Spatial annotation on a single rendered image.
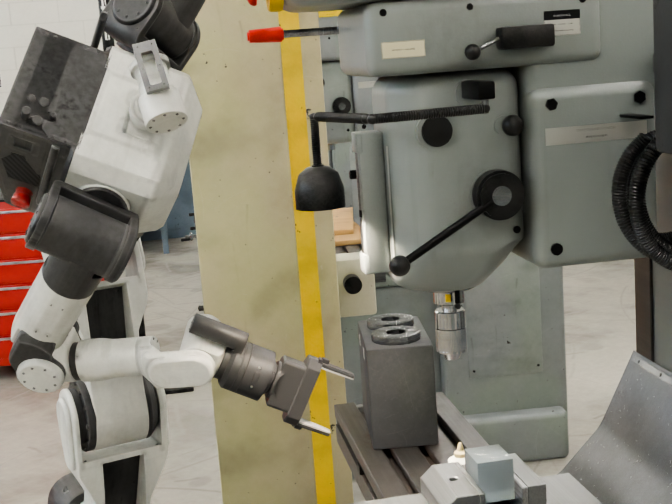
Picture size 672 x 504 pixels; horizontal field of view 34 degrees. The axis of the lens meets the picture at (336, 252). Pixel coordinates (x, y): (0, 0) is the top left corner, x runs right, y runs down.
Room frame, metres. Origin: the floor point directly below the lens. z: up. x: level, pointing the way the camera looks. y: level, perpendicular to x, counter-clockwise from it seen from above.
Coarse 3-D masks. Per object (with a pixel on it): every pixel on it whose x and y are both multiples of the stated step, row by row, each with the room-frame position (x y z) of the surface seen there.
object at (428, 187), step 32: (384, 96) 1.58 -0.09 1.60; (416, 96) 1.54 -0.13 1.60; (448, 96) 1.54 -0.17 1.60; (512, 96) 1.56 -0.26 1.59; (384, 128) 1.59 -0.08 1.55; (416, 128) 1.53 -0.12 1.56; (448, 128) 1.53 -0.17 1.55; (480, 128) 1.55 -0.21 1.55; (384, 160) 1.61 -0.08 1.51; (416, 160) 1.54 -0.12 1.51; (448, 160) 1.54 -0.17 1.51; (480, 160) 1.55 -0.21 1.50; (512, 160) 1.55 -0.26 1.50; (416, 192) 1.54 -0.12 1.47; (448, 192) 1.54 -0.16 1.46; (416, 224) 1.54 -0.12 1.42; (448, 224) 1.54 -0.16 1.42; (480, 224) 1.54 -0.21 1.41; (512, 224) 1.55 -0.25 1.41; (448, 256) 1.54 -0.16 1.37; (480, 256) 1.55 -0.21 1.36; (416, 288) 1.58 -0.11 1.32; (448, 288) 1.57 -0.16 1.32
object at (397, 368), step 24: (360, 336) 2.02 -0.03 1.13; (384, 336) 1.91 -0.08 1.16; (408, 336) 1.90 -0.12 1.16; (360, 360) 2.08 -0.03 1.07; (384, 360) 1.88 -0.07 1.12; (408, 360) 1.88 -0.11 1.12; (432, 360) 1.88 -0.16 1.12; (384, 384) 1.88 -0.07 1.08; (408, 384) 1.88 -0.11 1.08; (432, 384) 1.88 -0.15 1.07; (384, 408) 1.88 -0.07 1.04; (408, 408) 1.88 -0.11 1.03; (432, 408) 1.88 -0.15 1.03; (384, 432) 1.88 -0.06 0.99; (408, 432) 1.88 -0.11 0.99; (432, 432) 1.88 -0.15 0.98
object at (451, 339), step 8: (440, 320) 1.62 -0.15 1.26; (448, 320) 1.61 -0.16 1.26; (456, 320) 1.61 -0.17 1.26; (464, 320) 1.63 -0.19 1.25; (440, 328) 1.62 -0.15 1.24; (448, 328) 1.61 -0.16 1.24; (456, 328) 1.61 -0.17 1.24; (464, 328) 1.62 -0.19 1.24; (440, 336) 1.62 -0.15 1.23; (448, 336) 1.61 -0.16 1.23; (456, 336) 1.61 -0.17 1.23; (464, 336) 1.62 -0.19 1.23; (440, 344) 1.62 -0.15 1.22; (448, 344) 1.61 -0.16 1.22; (456, 344) 1.61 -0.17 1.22; (464, 344) 1.62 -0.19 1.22; (440, 352) 1.62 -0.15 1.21; (448, 352) 1.61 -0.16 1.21; (456, 352) 1.61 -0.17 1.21
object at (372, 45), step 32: (416, 0) 1.52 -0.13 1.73; (448, 0) 1.52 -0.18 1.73; (480, 0) 1.53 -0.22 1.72; (512, 0) 1.53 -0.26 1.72; (544, 0) 1.54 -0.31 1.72; (576, 0) 1.54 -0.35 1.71; (352, 32) 1.60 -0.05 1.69; (384, 32) 1.50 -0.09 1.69; (416, 32) 1.51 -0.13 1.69; (448, 32) 1.52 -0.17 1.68; (480, 32) 1.52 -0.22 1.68; (576, 32) 1.54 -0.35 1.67; (352, 64) 1.61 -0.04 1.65; (384, 64) 1.50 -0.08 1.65; (416, 64) 1.51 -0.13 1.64; (448, 64) 1.52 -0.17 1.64; (480, 64) 1.53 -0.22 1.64; (512, 64) 1.54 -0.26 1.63
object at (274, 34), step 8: (248, 32) 1.69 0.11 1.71; (256, 32) 1.69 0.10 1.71; (264, 32) 1.69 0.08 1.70; (272, 32) 1.69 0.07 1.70; (280, 32) 1.69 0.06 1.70; (288, 32) 1.70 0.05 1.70; (296, 32) 1.70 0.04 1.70; (304, 32) 1.70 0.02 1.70; (312, 32) 1.70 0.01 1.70; (320, 32) 1.71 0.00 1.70; (328, 32) 1.71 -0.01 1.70; (336, 32) 1.71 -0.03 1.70; (248, 40) 1.69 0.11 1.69; (256, 40) 1.69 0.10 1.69; (264, 40) 1.69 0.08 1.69; (272, 40) 1.69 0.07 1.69; (280, 40) 1.70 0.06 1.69
